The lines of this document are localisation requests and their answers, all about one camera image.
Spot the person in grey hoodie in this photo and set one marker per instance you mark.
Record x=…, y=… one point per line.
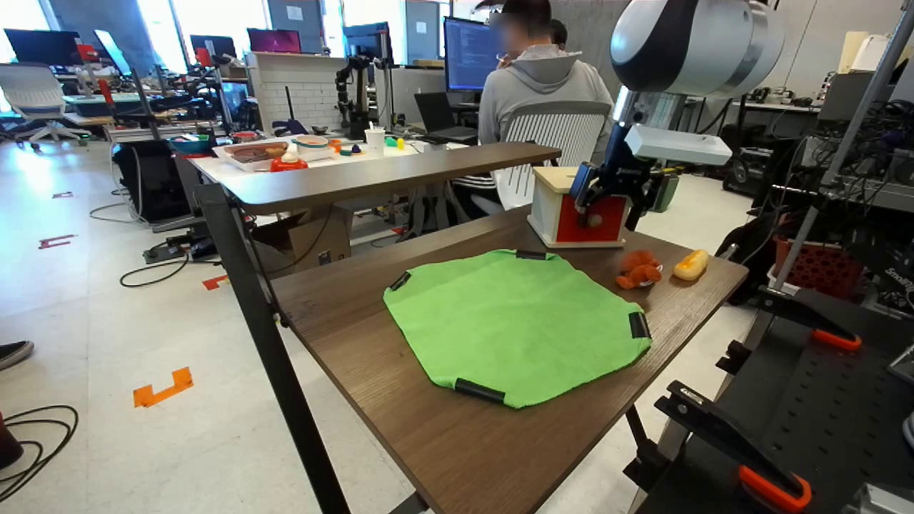
x=533, y=70

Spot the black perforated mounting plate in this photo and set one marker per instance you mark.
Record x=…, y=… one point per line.
x=841, y=421

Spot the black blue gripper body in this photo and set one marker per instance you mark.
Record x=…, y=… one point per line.
x=619, y=175

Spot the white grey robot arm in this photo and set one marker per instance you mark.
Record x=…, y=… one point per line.
x=679, y=45

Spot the red drawer front with knob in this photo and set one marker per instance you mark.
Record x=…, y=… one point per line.
x=595, y=224

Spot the white mesh office chair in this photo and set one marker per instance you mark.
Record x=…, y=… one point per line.
x=572, y=125

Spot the black orange clamp rear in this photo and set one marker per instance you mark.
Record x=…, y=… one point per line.
x=823, y=328

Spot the computer monitor blue screen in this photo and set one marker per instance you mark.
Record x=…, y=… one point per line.
x=473, y=53

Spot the black orange clamp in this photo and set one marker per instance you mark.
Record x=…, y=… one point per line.
x=823, y=328
x=759, y=471

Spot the green cloth mat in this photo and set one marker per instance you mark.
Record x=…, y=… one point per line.
x=515, y=328

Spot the dark wood upper shelf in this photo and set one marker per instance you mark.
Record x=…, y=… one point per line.
x=364, y=175

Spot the light wooden drawer box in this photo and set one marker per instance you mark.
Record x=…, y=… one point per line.
x=549, y=188

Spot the orange plush toy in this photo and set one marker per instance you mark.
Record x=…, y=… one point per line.
x=641, y=268

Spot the yellow plush bread toy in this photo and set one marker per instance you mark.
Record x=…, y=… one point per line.
x=691, y=268

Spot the black orange clamp front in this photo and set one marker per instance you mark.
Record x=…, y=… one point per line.
x=759, y=471

